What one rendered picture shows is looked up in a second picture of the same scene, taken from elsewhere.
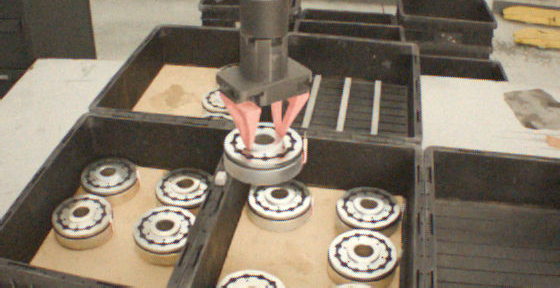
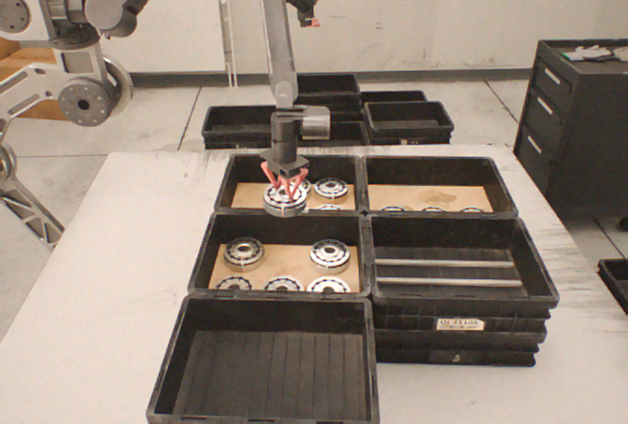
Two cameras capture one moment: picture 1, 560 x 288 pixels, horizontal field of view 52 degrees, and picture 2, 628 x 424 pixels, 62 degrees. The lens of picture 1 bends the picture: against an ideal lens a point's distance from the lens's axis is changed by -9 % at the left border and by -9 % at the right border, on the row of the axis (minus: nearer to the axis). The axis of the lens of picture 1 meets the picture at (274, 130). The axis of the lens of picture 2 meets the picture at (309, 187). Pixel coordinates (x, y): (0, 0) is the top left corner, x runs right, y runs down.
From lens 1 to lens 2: 121 cm
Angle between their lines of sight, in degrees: 67
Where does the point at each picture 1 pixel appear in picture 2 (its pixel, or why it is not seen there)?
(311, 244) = (301, 276)
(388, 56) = (542, 290)
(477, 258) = (296, 365)
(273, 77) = (273, 158)
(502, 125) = not seen: outside the picture
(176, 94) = (443, 199)
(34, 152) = not seen: hidden behind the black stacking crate
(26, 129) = not seen: hidden behind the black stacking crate
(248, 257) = (285, 253)
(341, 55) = (527, 261)
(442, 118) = (585, 406)
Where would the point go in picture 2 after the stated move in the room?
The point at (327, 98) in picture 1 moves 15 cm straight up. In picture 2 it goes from (482, 274) to (493, 227)
